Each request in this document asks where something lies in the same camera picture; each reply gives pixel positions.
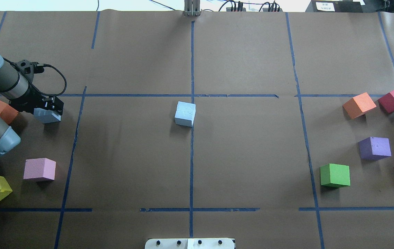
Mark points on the light blue foam block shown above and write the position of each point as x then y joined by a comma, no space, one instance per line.
185,114

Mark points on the brown paper table cover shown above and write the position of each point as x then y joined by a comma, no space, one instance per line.
269,90

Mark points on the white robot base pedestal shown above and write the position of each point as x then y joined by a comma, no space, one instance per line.
190,243

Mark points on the pink foam block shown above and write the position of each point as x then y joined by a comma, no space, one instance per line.
39,169

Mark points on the green foam block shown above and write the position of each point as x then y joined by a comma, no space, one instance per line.
335,175

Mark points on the black box with label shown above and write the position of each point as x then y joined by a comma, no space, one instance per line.
334,6

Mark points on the orange foam block left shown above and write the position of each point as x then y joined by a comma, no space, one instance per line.
7,113

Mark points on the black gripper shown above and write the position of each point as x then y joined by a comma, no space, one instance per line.
26,102

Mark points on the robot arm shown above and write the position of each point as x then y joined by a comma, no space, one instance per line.
9,139

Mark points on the purple foam block right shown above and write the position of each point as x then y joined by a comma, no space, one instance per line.
374,148

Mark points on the orange foam block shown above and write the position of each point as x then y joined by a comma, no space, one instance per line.
359,105
7,113

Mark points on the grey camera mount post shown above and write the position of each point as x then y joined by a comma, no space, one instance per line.
192,8

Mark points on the orange foam block right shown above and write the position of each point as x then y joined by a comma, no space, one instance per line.
359,105

